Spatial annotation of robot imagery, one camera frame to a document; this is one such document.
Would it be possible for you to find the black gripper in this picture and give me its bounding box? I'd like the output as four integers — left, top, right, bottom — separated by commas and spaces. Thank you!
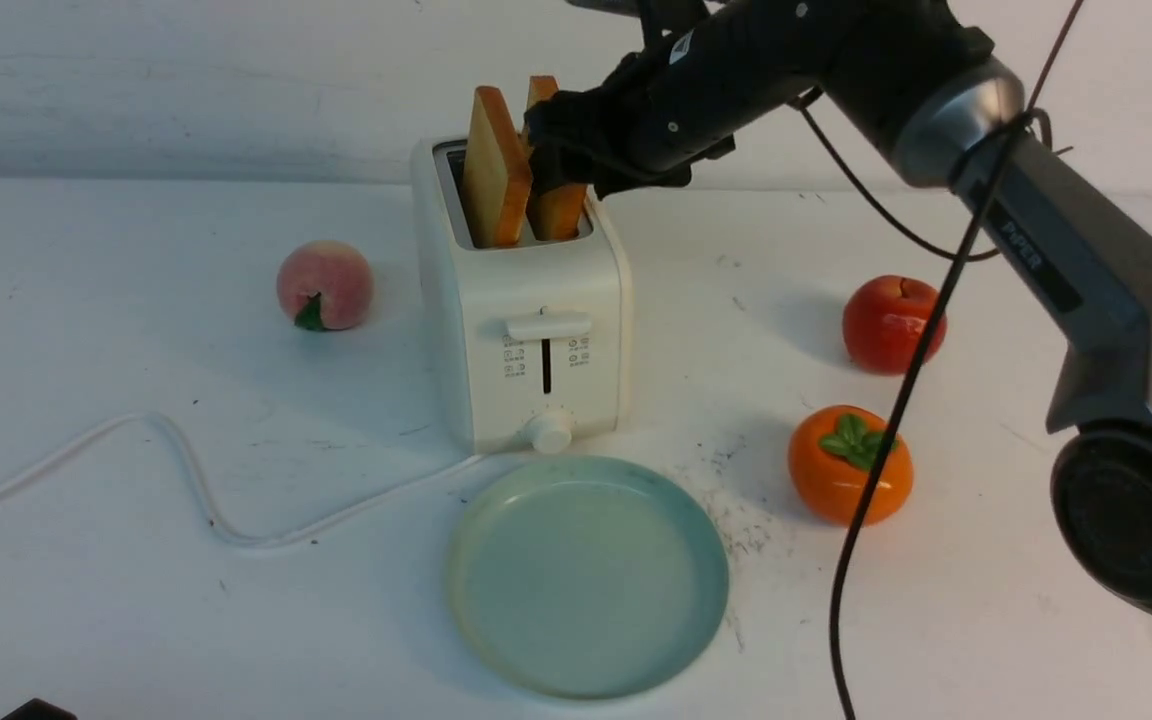
524, 1, 897, 199

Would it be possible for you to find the toast slice from slot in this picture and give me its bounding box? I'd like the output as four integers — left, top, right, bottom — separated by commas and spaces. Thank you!
461, 86, 532, 249
526, 76, 588, 242

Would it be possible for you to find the light blue round plate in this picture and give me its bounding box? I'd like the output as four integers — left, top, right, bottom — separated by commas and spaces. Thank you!
444, 456, 732, 702

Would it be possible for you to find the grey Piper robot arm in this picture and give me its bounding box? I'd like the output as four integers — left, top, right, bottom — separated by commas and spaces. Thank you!
525, 1, 1152, 615

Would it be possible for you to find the white two-slot toaster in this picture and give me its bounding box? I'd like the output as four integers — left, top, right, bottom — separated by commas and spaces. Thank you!
411, 138, 634, 455

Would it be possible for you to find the pink peach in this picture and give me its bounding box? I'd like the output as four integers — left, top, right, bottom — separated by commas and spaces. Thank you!
275, 240, 376, 332

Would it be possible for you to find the red apple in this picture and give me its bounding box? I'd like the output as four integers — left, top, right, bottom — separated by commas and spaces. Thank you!
842, 275, 940, 376

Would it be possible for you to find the orange persimmon with green leaf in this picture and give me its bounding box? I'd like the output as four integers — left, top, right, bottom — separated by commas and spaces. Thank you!
787, 406, 915, 526

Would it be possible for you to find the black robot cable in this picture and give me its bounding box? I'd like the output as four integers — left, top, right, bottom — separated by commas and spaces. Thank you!
796, 0, 1087, 720

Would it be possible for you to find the white toaster power cord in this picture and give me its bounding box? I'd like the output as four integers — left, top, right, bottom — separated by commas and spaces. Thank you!
0, 412, 485, 550

